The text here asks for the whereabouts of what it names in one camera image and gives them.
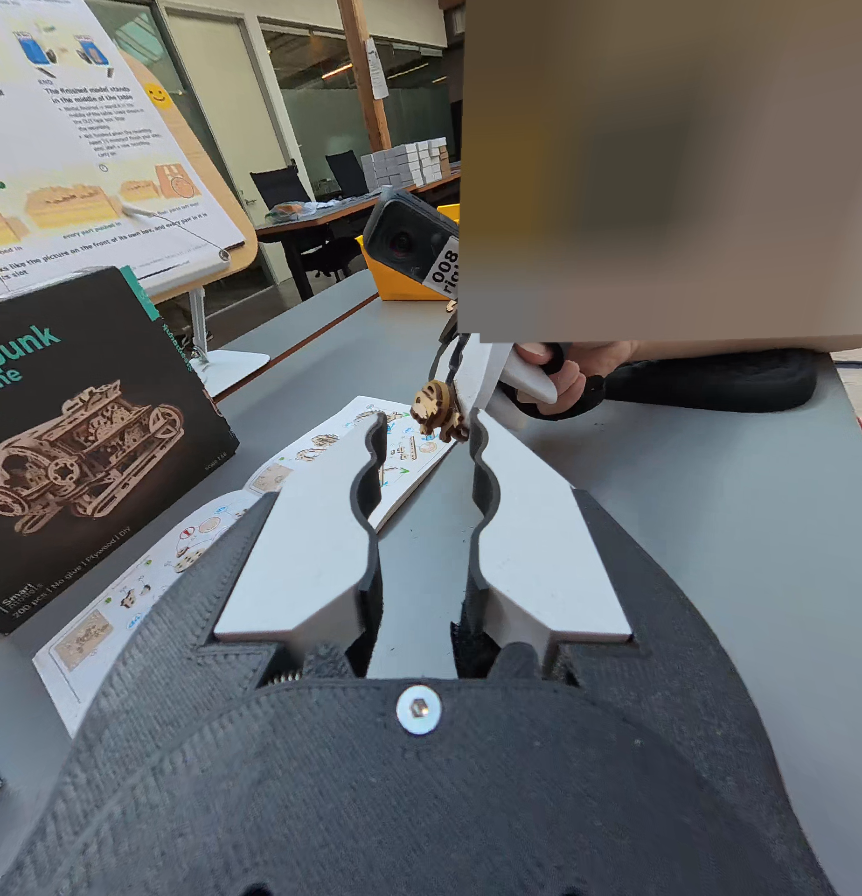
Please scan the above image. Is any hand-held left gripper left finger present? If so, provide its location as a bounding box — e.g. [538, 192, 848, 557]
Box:
[213, 413, 390, 676]

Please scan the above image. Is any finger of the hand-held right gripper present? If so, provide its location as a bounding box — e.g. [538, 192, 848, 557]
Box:
[452, 335, 514, 424]
[429, 315, 468, 395]

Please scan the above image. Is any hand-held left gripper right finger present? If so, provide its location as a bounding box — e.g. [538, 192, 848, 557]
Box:
[451, 412, 635, 676]

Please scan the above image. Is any wooden gear model assembly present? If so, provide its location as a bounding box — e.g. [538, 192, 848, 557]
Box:
[411, 380, 472, 444]

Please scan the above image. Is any grey desk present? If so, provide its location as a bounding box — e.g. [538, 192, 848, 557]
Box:
[0, 269, 862, 896]

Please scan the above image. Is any person's right hand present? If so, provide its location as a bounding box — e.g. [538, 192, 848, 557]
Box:
[513, 340, 642, 405]

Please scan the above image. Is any stack of white boxes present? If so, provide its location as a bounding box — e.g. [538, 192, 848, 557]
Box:
[361, 139, 451, 191]

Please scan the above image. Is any black office chair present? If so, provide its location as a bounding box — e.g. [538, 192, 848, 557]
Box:
[325, 149, 370, 198]
[250, 164, 362, 281]

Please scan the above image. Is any wood-edged office table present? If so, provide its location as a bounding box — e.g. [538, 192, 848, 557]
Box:
[255, 168, 461, 303]

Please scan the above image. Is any yellow storage bin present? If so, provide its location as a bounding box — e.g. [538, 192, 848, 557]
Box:
[356, 203, 461, 303]

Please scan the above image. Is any illustrated instruction booklet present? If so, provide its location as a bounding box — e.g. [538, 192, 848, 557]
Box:
[32, 395, 474, 736]

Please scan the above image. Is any paper notice on pillar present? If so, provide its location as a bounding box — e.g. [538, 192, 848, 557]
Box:
[364, 38, 391, 100]

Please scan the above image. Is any wooden pillar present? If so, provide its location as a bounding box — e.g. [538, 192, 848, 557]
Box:
[335, 0, 391, 154]

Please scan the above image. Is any black model kit box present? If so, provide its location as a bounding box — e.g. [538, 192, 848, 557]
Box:
[0, 266, 239, 634]

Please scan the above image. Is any white metal board stand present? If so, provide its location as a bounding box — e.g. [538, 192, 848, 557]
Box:
[186, 283, 271, 400]

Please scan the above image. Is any wooden display board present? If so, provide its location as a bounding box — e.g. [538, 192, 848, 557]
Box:
[119, 49, 258, 303]

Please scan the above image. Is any black fabric pad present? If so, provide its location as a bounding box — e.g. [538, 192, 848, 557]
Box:
[605, 349, 820, 414]

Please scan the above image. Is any printed instruction poster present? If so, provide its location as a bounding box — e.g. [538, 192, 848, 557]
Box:
[0, 0, 246, 295]

